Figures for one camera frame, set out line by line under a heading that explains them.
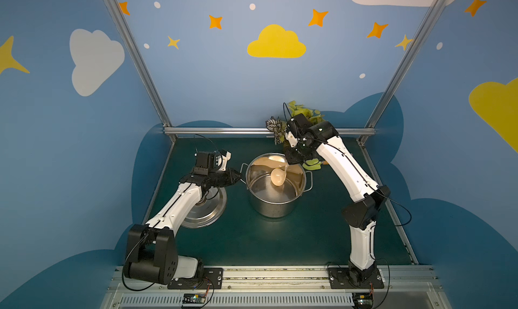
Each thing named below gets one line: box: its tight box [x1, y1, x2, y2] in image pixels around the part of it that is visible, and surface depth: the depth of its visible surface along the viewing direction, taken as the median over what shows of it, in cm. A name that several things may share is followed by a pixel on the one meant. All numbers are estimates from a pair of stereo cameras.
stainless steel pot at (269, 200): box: [239, 152, 313, 218], surface depth 93 cm
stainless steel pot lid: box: [182, 186, 228, 229], surface depth 95 cm
